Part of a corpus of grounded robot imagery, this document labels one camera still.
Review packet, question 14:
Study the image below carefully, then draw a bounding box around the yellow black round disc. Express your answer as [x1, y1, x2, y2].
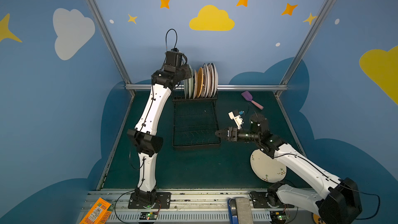
[312, 214, 323, 224]

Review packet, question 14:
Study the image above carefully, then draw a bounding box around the grey blue block tool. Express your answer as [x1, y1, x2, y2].
[228, 197, 254, 224]

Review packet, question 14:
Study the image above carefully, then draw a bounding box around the yellow woven round mat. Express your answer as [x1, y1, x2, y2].
[197, 67, 204, 98]

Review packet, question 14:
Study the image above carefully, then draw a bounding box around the green rim lettered plate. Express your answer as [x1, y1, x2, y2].
[211, 63, 218, 96]

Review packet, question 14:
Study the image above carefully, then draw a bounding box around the dark blue plate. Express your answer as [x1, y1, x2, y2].
[193, 70, 198, 99]

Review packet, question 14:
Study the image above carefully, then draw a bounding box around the right green circuit board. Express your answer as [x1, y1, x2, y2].
[269, 212, 288, 224]

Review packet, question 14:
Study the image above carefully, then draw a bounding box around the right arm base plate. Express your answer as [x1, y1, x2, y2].
[249, 191, 282, 208]

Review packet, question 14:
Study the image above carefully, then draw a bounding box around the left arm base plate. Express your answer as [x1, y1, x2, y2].
[127, 192, 171, 209]

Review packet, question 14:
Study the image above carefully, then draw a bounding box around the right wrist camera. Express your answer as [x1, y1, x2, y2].
[229, 110, 244, 129]

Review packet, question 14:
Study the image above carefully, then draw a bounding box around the white cloud emblem plate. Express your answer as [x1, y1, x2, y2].
[205, 64, 211, 97]

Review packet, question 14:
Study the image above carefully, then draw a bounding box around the pale green plain plate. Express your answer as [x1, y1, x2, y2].
[184, 79, 189, 99]

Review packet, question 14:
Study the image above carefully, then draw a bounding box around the orange sunburst plate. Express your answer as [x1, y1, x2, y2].
[208, 63, 215, 97]
[203, 63, 208, 98]

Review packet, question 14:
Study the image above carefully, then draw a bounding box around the orange cardboard box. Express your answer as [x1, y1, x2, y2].
[80, 198, 114, 224]

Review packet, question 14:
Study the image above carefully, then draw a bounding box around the purple pink spatula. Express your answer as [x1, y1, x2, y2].
[241, 91, 264, 110]

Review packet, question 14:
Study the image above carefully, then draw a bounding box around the black wire dish rack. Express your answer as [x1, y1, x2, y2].
[172, 89, 221, 150]

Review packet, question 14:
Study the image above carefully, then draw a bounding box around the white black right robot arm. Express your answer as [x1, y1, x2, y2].
[215, 113, 362, 224]

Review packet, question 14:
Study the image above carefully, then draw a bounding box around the cream floral sprig plate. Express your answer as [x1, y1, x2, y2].
[250, 149, 287, 183]

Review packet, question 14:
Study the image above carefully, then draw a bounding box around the left green circuit board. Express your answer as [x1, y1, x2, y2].
[139, 212, 159, 221]

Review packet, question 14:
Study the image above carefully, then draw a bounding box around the pale green flower plate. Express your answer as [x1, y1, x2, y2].
[188, 66, 194, 99]

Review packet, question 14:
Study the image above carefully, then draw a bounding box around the green circuit board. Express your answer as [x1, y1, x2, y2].
[269, 212, 288, 224]
[139, 212, 159, 221]

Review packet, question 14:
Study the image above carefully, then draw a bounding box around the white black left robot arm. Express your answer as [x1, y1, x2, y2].
[127, 48, 192, 208]

